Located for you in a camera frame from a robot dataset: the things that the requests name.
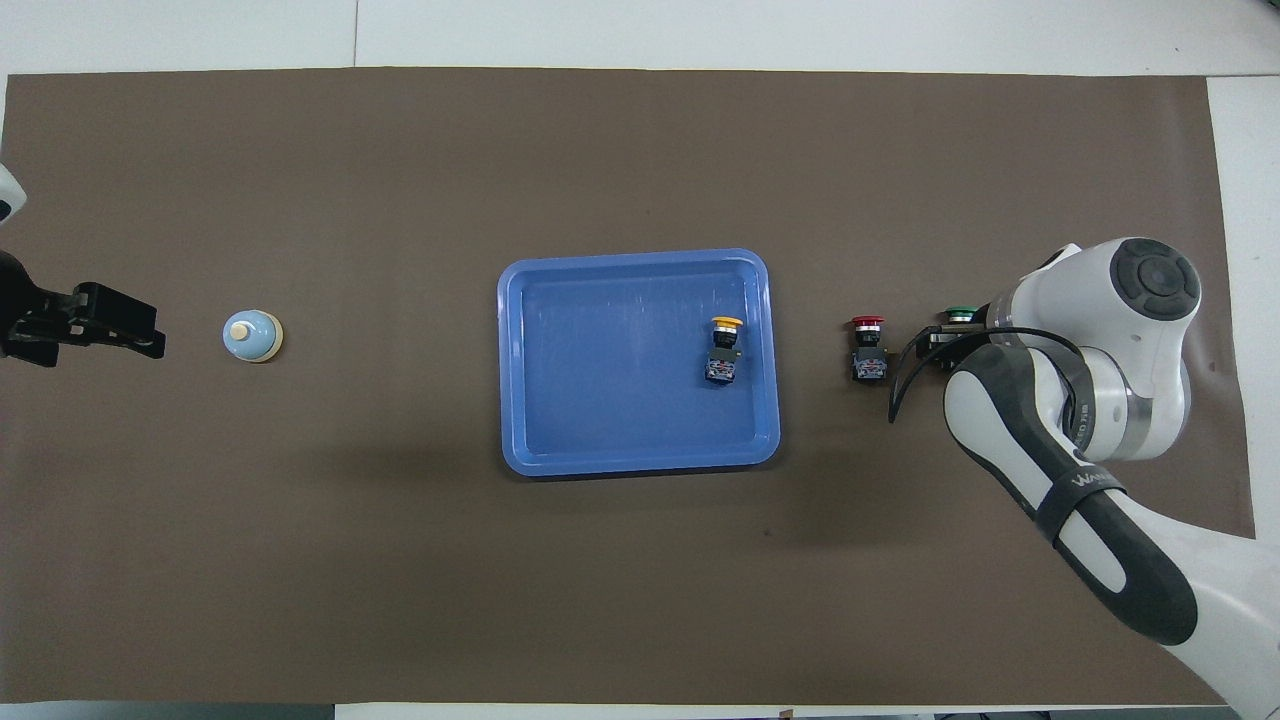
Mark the brown table mat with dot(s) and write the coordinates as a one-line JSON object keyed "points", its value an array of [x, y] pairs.
{"points": [[400, 560]]}

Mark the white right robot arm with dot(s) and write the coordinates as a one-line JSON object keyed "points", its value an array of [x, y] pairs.
{"points": [[1100, 300]]}

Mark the blue plastic tray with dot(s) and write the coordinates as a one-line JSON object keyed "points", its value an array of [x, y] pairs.
{"points": [[600, 400]]}

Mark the yellow push button switch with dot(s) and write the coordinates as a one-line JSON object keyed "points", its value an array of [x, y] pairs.
{"points": [[724, 355]]}

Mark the green push button switch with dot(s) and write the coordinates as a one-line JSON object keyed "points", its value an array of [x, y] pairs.
{"points": [[961, 315]]}

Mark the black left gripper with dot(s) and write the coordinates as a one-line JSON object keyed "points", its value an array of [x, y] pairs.
{"points": [[30, 310]]}

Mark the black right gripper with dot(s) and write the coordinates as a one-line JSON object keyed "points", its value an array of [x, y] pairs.
{"points": [[970, 338]]}

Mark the red push button switch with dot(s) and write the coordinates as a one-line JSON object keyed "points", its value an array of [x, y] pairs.
{"points": [[868, 350]]}

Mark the light blue service bell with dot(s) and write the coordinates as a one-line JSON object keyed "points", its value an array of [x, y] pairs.
{"points": [[252, 340]]}

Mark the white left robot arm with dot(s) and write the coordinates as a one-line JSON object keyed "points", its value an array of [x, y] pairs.
{"points": [[8, 195]]}

